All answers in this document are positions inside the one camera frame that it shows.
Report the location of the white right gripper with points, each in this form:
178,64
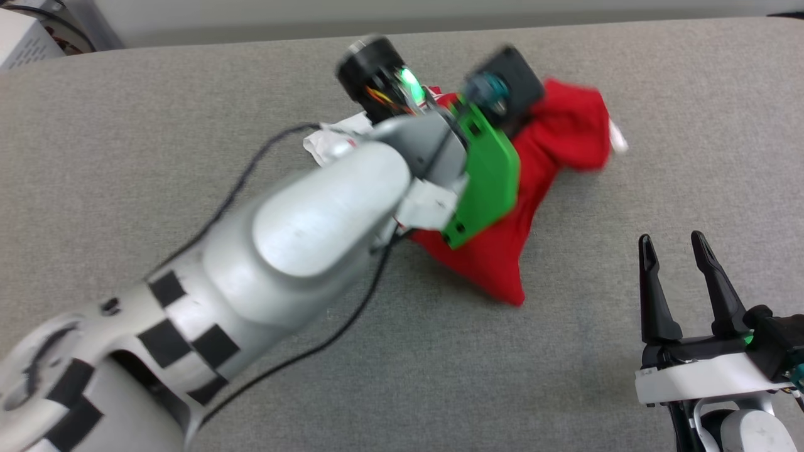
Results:
697,376

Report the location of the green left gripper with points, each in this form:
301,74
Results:
487,182

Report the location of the red and white garment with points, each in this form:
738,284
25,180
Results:
553,144

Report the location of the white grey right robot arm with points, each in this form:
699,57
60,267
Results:
741,433

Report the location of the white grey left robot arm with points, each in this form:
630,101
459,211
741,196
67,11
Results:
282,251

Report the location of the white vented appliance box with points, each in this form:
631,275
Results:
22,41

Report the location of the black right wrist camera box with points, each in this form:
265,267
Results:
779,339

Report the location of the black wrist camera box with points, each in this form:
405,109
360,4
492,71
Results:
779,339
512,78

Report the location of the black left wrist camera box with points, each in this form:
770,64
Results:
512,78

